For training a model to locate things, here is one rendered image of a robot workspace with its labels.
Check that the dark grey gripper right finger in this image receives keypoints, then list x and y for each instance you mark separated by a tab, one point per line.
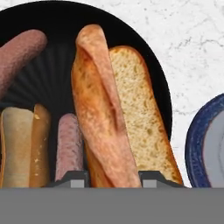
152	178

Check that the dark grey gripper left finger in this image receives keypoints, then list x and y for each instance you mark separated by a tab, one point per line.
75	178

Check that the large split hot dog bun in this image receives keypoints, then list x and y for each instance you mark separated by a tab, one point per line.
108	116

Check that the reddish brown sausage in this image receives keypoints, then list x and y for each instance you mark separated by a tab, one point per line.
69	145
17	55

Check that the small hot dog bun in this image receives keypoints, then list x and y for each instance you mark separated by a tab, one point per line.
24	145

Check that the blue rimmed grey plate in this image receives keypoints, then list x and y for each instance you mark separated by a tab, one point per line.
208	145

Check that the black ribbed bowl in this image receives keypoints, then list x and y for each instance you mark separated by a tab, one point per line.
55	70

